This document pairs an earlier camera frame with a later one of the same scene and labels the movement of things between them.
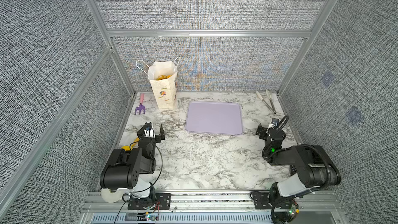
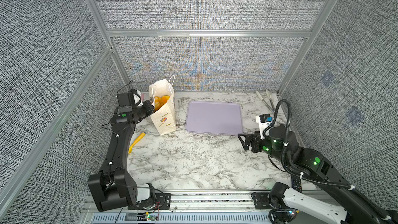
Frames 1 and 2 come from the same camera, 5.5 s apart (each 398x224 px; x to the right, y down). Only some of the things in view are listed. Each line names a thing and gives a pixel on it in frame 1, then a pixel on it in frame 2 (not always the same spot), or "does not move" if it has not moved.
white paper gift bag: x=163 y=77 -> x=161 y=94
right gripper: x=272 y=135 -> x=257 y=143
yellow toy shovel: x=127 y=148 does not move
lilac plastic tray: x=214 y=117 does not move
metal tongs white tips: x=273 y=109 does not move
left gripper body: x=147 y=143 -> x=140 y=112
